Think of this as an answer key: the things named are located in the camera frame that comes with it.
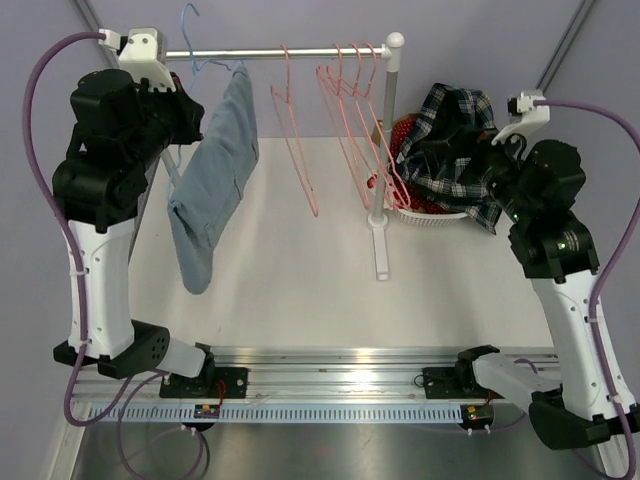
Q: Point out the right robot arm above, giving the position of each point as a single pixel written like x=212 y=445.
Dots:
x=590 y=403

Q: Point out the circuit board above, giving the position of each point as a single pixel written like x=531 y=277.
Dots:
x=209 y=411
x=477 y=414

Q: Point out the red polka dot skirt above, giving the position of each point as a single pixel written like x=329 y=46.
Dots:
x=405 y=135

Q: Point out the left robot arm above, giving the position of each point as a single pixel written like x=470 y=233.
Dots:
x=122 y=127

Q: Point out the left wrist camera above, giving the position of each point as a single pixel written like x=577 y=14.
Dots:
x=141 y=53

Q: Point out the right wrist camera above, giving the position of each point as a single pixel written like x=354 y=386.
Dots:
x=526 y=115

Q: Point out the white perforated plastic basket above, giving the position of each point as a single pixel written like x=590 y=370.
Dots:
x=413 y=218

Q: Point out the pink wire hanger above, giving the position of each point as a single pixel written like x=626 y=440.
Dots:
x=365 y=146
x=283 y=107
x=376 y=104
x=339 y=95

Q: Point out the red poppy print skirt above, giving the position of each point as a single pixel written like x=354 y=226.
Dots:
x=389 y=201

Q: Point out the aluminium mounting rail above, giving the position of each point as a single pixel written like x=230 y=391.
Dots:
x=326 y=386

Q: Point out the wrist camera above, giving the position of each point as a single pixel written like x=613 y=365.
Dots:
x=141 y=53
x=526 y=115

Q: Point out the dark plaid skirt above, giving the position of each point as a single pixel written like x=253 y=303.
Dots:
x=428 y=162

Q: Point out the silver white clothes rack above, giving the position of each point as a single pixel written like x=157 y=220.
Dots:
x=378 y=219

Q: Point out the right circuit board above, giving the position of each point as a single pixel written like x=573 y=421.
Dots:
x=477 y=414

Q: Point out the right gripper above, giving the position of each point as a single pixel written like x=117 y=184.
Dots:
x=510 y=145

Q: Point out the light blue denim skirt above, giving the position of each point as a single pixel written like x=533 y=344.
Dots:
x=212 y=184

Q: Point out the left circuit board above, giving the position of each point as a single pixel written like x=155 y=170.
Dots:
x=209 y=411

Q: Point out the blue wire hanger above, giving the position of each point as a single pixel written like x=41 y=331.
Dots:
x=196 y=67

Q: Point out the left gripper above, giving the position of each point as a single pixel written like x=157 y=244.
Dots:
x=174 y=98

